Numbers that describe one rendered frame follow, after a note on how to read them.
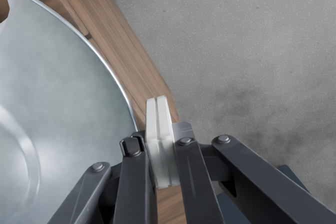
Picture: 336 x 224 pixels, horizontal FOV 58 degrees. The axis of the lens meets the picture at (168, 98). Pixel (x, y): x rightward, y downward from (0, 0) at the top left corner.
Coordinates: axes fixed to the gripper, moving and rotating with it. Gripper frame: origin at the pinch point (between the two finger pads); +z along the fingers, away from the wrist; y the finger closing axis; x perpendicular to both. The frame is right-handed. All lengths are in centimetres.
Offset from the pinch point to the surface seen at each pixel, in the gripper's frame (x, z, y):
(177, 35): 0.7, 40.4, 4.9
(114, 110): 1.1, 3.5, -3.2
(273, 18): -0.1, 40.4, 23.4
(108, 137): -0.9, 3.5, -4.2
